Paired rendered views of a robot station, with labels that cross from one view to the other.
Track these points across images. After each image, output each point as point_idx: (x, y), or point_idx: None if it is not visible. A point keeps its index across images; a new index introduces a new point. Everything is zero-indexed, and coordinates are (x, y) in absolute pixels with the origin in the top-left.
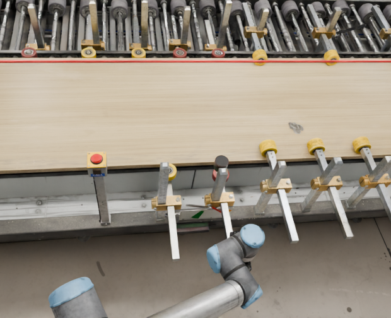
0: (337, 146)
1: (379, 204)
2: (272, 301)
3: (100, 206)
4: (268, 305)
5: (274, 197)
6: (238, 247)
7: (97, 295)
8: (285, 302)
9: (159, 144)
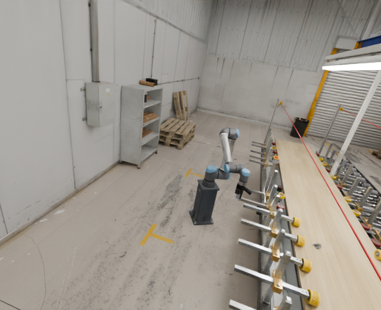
0: (305, 258)
1: (265, 291)
2: (220, 283)
3: (267, 180)
4: (218, 280)
5: None
6: (242, 168)
7: (235, 133)
8: (217, 289)
9: (295, 197)
